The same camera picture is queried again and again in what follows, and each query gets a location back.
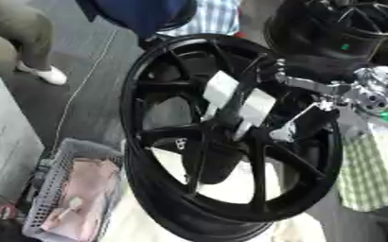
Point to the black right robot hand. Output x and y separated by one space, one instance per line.
320 119

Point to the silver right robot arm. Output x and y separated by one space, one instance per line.
380 91

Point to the black wheel rim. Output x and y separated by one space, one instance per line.
324 34

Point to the black spoked wheel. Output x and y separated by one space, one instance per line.
147 189

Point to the blue white checked fabric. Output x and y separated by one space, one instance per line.
216 15

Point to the dark blue rounded object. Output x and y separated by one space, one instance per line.
142 14

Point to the pink cloth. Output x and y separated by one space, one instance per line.
87 195

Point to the grey perforated plastic basket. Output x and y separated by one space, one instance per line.
51 186

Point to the person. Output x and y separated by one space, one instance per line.
20 34

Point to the white box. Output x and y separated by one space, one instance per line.
4 138

